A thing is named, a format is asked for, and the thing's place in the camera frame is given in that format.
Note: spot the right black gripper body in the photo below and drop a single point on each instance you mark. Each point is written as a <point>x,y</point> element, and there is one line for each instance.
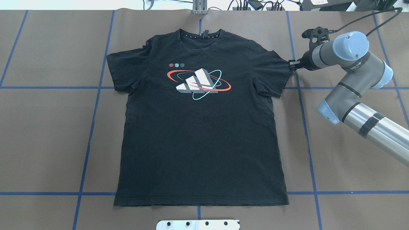
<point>305,61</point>

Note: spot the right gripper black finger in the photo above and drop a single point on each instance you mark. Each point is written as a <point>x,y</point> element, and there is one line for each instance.
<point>293,64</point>

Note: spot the black printed t-shirt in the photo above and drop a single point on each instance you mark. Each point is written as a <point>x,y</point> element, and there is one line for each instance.
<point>199,127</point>

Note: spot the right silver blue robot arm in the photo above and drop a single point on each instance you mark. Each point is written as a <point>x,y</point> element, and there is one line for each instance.
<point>364,71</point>

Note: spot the black box with label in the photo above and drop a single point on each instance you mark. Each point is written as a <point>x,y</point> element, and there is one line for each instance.
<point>325,5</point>

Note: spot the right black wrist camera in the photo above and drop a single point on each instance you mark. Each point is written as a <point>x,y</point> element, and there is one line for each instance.
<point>316,35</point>

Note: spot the aluminium frame post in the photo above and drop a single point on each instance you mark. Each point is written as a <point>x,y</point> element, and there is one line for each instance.
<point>199,7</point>

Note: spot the white pillar with base plate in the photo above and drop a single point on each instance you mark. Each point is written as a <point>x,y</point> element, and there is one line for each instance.
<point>207,224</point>

